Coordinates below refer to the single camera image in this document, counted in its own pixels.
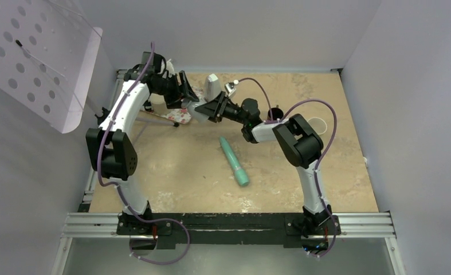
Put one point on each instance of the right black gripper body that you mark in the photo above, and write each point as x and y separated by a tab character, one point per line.
232	112

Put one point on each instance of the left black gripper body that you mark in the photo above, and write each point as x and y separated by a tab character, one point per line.
169	88

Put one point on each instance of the brown striped mug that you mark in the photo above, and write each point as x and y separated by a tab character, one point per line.
275	114

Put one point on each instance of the light green mug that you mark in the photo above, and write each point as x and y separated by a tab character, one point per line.
318	125

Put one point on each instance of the beige mug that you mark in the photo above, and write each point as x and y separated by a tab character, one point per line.
157	100

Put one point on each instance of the white upside-down mug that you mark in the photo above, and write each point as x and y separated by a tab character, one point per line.
191	109

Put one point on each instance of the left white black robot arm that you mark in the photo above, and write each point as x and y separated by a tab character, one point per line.
111	151

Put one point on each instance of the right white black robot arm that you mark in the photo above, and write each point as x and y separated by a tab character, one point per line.
300	144

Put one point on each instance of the white wedge-shaped device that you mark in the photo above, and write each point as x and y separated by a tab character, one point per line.
212	87

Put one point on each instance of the floral tray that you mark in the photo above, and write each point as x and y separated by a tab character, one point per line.
177	115

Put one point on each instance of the teal cylindrical tube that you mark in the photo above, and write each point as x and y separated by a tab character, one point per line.
240	174

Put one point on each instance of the white perforated panel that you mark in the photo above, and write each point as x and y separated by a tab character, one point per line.
48	52

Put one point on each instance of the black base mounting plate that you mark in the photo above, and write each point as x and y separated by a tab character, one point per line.
289	230

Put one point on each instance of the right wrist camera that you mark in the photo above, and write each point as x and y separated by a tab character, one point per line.
230	88

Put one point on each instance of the aluminium frame rail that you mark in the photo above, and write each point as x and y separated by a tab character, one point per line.
352	225

